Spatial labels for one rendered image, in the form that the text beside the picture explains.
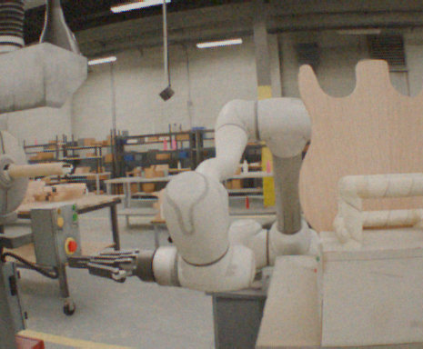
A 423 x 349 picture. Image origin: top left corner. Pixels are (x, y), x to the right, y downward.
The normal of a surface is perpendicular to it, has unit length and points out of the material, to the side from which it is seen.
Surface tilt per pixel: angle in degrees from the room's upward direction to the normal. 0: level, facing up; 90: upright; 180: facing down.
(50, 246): 90
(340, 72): 90
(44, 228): 90
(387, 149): 90
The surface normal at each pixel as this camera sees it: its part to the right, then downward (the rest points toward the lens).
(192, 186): -0.21, -0.66
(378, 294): -0.25, 0.07
